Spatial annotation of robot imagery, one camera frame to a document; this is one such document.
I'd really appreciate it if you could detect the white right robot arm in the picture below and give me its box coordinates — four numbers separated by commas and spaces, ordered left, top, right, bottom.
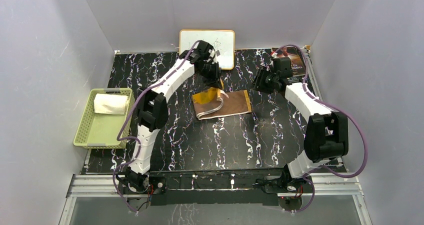
252, 57, 349, 192

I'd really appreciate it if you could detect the aluminium base frame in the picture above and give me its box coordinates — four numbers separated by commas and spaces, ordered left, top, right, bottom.
59, 171, 372, 225

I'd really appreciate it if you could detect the dark paperback book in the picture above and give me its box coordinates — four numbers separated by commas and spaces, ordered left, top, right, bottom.
271, 45, 306, 77

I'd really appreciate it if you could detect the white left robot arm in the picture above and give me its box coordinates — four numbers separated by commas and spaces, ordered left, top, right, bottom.
128, 40, 223, 193

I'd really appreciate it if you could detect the brown and yellow cloth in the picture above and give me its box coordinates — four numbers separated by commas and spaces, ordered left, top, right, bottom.
192, 87, 252, 120

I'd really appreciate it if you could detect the white towel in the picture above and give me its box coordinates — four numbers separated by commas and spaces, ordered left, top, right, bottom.
93, 93, 129, 115

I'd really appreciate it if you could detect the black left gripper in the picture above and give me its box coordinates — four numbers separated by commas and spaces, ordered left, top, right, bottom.
197, 62, 223, 91

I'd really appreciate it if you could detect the green perforated plastic basket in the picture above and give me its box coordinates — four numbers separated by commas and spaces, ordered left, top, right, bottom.
73, 88, 135, 149

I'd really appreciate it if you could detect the small framed whiteboard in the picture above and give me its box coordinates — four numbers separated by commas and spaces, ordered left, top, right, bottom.
178, 29, 236, 71

